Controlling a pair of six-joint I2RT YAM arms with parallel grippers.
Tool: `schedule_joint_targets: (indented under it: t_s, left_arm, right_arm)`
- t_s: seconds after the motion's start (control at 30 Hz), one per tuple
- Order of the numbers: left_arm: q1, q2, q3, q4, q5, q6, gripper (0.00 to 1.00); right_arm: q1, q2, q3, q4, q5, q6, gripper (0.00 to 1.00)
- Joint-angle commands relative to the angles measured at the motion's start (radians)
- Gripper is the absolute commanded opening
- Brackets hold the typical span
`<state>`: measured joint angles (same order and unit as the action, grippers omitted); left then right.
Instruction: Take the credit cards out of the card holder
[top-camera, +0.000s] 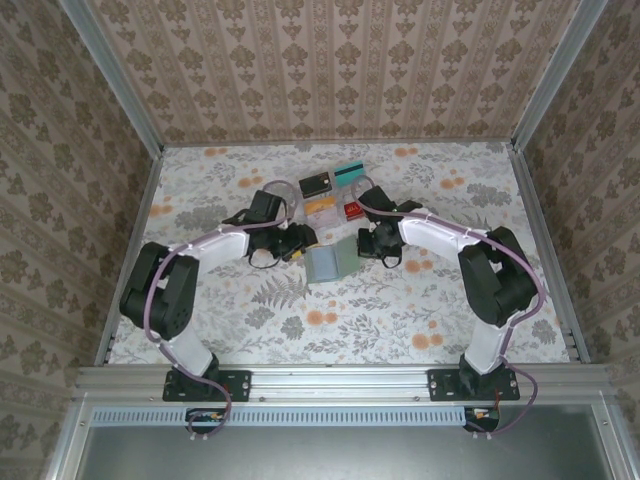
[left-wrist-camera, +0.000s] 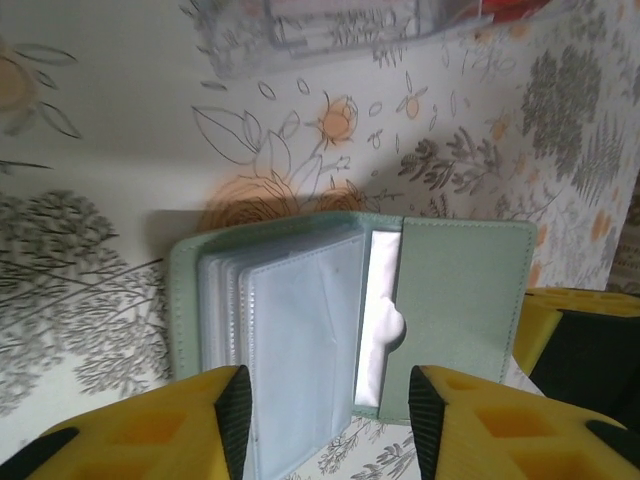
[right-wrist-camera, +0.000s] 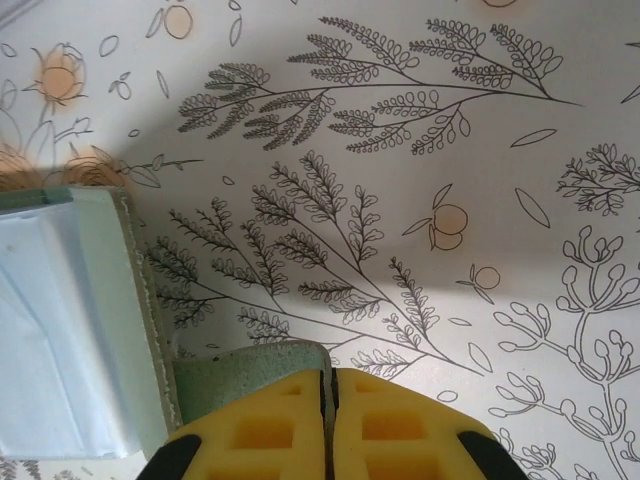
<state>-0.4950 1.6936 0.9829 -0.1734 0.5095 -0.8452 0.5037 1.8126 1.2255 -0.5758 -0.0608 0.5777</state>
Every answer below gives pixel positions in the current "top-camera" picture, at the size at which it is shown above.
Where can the green card holder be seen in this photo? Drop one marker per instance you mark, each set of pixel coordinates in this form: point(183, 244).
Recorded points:
point(325, 262)

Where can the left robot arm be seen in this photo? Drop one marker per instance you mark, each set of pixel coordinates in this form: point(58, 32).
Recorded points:
point(160, 295)

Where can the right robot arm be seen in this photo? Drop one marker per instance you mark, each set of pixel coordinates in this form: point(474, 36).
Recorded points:
point(495, 285)

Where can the pink VIP card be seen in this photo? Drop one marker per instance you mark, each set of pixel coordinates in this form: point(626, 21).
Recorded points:
point(325, 219)

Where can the orange card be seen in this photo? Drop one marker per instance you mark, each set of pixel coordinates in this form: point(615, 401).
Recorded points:
point(320, 204)

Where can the teal card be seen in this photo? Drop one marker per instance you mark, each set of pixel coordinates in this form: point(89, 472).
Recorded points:
point(348, 173)

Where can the grey metal panel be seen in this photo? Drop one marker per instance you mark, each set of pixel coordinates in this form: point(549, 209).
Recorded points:
point(350, 455)

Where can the aluminium frame rail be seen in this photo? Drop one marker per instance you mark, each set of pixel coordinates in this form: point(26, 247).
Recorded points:
point(547, 250)
point(131, 255)
point(340, 385)

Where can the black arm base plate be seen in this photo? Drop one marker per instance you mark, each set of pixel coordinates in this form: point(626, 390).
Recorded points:
point(237, 385)
point(442, 385)

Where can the aluminium frame post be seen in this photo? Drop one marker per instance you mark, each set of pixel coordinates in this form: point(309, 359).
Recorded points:
point(112, 75)
point(560, 70)

